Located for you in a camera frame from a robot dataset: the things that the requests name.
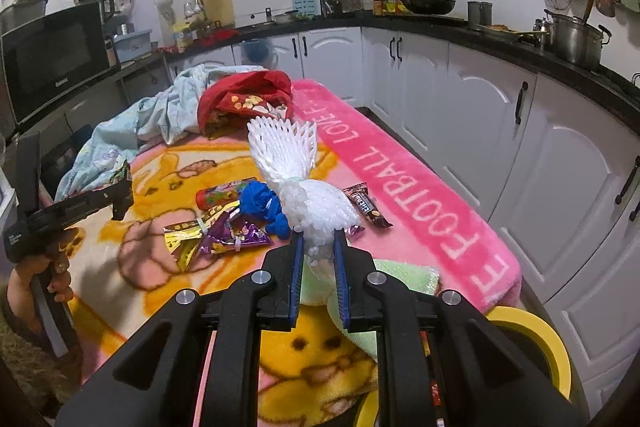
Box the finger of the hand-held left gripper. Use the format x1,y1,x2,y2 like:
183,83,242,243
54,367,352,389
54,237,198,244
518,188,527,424
102,179,135,223

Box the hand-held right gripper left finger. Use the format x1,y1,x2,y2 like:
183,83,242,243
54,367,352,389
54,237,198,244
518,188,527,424
55,231,305,427

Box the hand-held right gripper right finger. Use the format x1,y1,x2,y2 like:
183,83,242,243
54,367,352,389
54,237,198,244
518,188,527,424
332,231,586,427

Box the dark wrapper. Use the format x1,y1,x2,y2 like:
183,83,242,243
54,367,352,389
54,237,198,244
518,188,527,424
107,159,132,198

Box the purple snack wrapper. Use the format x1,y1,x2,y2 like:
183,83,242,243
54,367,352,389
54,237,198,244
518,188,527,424
197,206,273,259

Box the white foam fruit net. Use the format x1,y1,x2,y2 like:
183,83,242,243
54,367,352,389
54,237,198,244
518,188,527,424
247,117,362,294

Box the red candy tube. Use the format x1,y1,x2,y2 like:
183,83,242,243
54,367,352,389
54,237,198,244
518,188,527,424
195,178,258,211

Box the yellow bin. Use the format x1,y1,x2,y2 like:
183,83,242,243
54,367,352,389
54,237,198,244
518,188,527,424
355,306,572,427

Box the person's left forearm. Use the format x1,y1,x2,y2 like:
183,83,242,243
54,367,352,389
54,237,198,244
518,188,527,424
0,287,83,415

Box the person's left hand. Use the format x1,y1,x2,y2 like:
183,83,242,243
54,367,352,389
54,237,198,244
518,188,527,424
7,227,80,334

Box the light green towel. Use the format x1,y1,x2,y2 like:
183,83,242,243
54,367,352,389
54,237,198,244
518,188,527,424
299,257,441,361

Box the yellow snack wrapper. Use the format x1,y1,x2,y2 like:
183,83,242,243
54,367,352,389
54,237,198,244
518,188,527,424
162,217,218,272

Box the light blue printed cloth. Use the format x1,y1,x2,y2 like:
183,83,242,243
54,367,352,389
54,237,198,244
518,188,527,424
54,63,267,202

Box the brown chocolate bar wrapper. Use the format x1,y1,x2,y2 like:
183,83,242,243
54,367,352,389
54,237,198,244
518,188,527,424
342,183,394,229

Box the crumpled blue rubber glove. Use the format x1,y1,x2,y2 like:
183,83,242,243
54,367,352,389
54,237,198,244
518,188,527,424
239,179,292,241

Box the pink printed blanket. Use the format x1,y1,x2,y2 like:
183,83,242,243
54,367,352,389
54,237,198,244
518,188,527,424
65,79,523,427

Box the grey blue plastic box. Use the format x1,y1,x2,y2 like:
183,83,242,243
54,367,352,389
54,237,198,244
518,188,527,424
112,29,153,60

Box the black microwave oven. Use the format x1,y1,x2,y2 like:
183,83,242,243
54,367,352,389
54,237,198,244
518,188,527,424
0,1,114,124

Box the red printed cloth bag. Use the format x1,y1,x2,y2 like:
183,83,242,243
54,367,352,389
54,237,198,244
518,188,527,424
196,71,295,140

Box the black electric kettle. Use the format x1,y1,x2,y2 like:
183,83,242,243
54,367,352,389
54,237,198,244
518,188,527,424
80,0,116,22

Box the wooden cutting board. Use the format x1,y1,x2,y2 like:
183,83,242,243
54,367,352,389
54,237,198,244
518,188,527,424
190,0,236,30

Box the white kitchen cabinets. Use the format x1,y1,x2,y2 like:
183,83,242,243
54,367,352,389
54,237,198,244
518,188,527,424
167,24,640,418

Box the light blue utensil rack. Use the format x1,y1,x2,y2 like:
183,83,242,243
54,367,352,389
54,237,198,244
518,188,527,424
291,0,322,18

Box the black wok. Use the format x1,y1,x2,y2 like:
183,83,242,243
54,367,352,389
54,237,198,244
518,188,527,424
372,0,457,16

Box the steel mug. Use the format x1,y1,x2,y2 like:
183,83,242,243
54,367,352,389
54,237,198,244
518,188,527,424
467,1,494,28

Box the steel stockpot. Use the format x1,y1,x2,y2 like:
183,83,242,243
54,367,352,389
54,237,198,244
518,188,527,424
544,9,613,68

